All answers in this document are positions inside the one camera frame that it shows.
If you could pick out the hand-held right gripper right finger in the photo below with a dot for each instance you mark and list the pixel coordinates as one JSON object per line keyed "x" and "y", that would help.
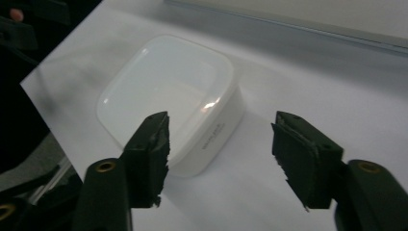
{"x": 304, "y": 163}

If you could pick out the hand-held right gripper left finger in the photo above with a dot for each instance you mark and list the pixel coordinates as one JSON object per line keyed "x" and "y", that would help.
{"x": 149, "y": 160}

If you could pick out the white plastic box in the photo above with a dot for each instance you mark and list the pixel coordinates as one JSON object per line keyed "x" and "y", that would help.
{"x": 166, "y": 93}

